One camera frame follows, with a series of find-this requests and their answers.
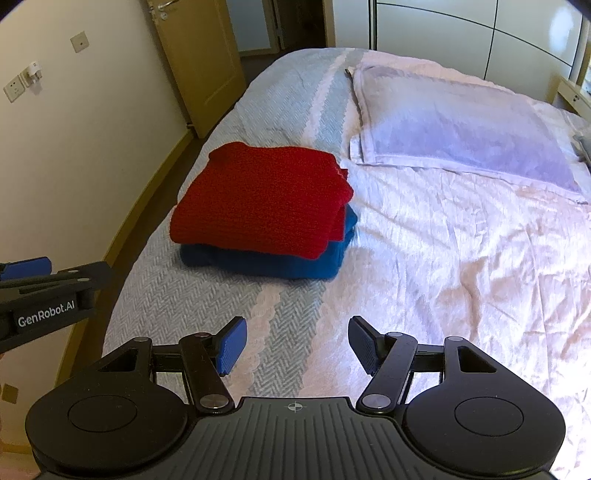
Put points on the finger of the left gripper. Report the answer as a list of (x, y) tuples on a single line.
[(40, 266), (92, 275)]

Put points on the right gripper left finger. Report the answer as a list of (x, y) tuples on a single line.
[(206, 358)]

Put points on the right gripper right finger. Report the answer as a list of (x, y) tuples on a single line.
[(388, 359)]

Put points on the red knit sweater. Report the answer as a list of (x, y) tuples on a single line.
[(272, 200)]

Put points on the folded blue garment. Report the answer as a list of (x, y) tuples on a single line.
[(286, 267)]

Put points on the white bed duvet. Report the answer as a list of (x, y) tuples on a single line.
[(435, 254)]

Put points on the lilac blanket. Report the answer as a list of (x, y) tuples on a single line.
[(412, 120)]

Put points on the wooden door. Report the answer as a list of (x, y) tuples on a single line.
[(200, 47)]

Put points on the light blue cushion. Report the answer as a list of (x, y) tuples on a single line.
[(581, 143)]

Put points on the wall outlet with plug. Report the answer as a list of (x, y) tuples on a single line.
[(31, 75)]

